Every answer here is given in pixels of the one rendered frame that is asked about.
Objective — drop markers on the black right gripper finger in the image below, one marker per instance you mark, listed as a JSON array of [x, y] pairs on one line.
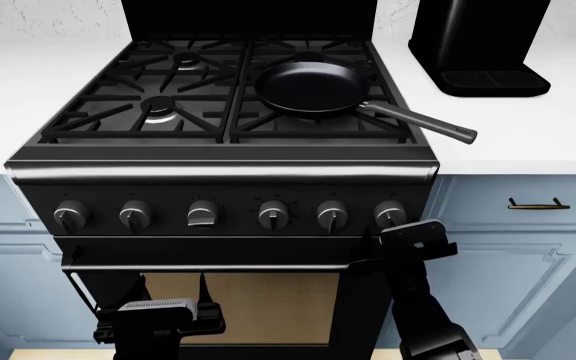
[[365, 262], [372, 237]]

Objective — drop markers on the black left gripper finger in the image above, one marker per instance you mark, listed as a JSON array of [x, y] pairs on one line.
[[133, 290], [206, 288]]

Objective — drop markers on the dark metal stove knob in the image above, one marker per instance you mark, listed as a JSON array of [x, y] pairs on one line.
[[389, 212], [273, 213], [134, 213], [202, 213], [70, 213], [332, 213]]

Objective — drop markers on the black gas stove range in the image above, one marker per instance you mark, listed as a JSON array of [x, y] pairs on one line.
[[218, 170]]

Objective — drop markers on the round gas burner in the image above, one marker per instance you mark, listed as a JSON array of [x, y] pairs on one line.
[[188, 60], [160, 108]]

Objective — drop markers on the oven door with window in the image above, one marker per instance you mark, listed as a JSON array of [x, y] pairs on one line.
[[243, 300]]

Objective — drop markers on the blue cabinet door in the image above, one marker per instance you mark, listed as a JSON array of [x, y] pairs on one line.
[[533, 292], [13, 288]]

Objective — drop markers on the black frying pan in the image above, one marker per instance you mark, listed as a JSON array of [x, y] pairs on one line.
[[313, 86]]

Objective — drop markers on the black cast iron grate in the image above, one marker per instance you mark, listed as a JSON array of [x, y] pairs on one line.
[[248, 123], [118, 93]]

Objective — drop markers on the black coffee machine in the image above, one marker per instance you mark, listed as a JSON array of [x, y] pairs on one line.
[[473, 45]]

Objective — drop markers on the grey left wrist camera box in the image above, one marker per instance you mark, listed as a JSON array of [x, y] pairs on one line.
[[160, 305]]

